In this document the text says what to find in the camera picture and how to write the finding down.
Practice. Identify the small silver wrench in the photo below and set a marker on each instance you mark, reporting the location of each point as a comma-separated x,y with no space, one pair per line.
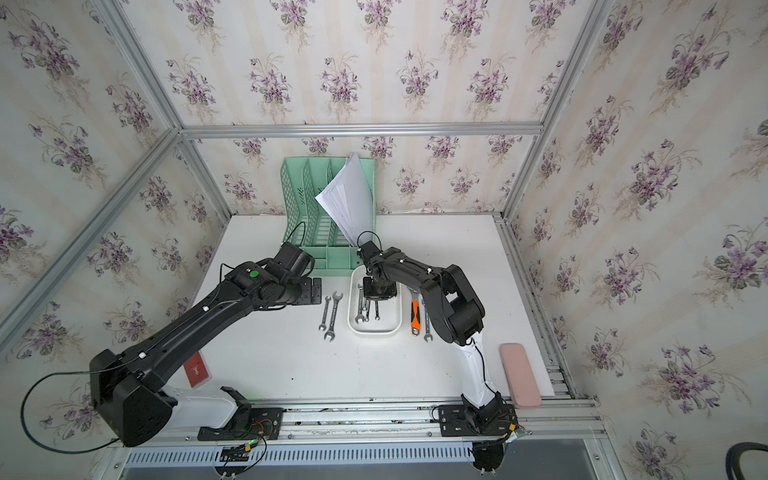
324,326

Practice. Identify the white plastic storage box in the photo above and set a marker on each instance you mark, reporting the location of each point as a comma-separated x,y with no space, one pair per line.
391,310

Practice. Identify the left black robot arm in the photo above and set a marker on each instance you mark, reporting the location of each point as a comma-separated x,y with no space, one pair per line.
127,388

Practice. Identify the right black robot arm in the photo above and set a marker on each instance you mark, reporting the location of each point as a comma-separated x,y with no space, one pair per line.
457,316

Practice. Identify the orange handled adjustable wrench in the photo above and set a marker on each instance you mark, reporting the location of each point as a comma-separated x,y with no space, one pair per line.
415,315

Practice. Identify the silver wrench in box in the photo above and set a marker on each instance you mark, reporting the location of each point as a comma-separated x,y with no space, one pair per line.
362,314

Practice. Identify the green file organizer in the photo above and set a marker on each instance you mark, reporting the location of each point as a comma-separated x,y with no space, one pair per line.
308,224

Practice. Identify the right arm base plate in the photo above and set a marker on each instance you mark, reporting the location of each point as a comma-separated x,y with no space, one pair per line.
495,419

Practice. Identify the small circuit board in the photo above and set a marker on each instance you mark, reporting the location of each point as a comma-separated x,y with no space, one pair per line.
235,454

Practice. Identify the pink case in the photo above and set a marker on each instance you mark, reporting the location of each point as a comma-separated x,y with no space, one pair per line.
520,377

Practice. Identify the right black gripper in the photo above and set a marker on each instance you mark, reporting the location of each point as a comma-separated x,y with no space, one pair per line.
368,294

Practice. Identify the white paper stack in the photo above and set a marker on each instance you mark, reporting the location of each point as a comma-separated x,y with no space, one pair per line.
349,201

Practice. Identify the red card package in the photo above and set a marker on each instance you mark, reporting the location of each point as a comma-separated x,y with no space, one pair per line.
196,370

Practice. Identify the silver combination wrench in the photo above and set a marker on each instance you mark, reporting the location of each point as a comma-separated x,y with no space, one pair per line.
428,337

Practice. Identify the large silver wrench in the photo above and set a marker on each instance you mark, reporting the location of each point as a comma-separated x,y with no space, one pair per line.
329,334

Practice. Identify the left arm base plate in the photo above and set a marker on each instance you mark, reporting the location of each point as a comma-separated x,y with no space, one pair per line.
247,422

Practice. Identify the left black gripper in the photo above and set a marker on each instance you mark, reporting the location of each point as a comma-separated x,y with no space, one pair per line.
308,295

